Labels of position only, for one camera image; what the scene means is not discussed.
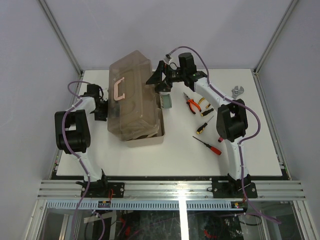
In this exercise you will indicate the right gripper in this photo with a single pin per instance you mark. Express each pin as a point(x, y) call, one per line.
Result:
point(156, 78)

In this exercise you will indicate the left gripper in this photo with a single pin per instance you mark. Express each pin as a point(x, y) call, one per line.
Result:
point(100, 116)

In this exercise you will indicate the translucent brown toolbox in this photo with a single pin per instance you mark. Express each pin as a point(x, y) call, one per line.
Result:
point(136, 120)

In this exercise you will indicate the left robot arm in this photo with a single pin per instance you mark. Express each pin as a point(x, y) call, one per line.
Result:
point(73, 134)

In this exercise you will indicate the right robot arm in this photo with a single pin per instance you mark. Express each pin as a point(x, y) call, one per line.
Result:
point(231, 120)

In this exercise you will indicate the black yellow screwdriver upper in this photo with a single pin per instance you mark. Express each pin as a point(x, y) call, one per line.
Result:
point(206, 112)

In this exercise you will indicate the black yellow screwdriver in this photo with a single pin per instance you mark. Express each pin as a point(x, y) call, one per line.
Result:
point(203, 126)
point(206, 112)

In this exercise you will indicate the black yellow screwdriver lower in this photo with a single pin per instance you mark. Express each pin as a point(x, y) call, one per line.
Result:
point(203, 126)

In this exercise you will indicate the pink toolbox handle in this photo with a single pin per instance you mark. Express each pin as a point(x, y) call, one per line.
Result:
point(116, 94)

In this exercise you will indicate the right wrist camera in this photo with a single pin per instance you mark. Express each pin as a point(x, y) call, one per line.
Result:
point(167, 59)

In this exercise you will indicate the orange handled long-nose pliers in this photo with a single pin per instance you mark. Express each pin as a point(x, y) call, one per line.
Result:
point(191, 103)

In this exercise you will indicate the red handled adjustable wrench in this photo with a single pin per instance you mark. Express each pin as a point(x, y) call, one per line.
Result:
point(236, 91)

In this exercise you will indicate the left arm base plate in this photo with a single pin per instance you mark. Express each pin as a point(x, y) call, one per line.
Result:
point(105, 190)

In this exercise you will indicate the red handled screwdriver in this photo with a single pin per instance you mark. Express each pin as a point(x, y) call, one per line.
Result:
point(211, 147)

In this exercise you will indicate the right frame post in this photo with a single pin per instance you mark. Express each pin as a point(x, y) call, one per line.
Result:
point(281, 25)

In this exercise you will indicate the frame post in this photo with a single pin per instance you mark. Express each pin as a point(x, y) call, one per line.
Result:
point(281, 25)
point(60, 36)

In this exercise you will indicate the left frame post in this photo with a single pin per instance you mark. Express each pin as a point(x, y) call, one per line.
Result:
point(60, 36)

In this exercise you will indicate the aluminium mounting rail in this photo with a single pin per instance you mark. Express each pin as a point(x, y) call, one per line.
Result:
point(259, 190)

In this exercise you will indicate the slotted cable duct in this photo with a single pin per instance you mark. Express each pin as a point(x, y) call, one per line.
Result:
point(153, 205)

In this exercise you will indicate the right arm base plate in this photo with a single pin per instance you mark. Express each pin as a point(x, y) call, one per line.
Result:
point(232, 189)

